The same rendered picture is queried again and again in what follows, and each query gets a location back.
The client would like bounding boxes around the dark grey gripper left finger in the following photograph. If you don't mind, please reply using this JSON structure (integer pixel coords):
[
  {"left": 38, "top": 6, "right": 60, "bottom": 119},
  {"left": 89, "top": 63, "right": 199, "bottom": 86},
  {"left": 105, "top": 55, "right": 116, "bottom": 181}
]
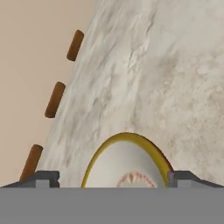
[{"left": 0, "top": 170, "right": 61, "bottom": 189}]

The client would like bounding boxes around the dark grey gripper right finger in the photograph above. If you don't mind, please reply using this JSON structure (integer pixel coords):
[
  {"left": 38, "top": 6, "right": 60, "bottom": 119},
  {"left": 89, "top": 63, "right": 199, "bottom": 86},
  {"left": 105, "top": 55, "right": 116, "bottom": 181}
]
[{"left": 166, "top": 170, "right": 224, "bottom": 189}]

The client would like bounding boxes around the yellow-rimmed white bowl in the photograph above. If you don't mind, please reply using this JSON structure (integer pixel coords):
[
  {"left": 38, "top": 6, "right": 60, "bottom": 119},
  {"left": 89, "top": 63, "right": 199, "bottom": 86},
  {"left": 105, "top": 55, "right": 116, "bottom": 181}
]
[{"left": 80, "top": 132, "right": 175, "bottom": 189}]

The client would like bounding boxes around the brown cupboard handle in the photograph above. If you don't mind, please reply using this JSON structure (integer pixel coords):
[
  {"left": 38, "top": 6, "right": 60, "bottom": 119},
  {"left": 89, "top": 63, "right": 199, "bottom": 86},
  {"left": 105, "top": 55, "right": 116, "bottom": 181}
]
[
  {"left": 44, "top": 80, "right": 67, "bottom": 119},
  {"left": 18, "top": 143, "right": 45, "bottom": 182},
  {"left": 66, "top": 29, "right": 85, "bottom": 62}
]

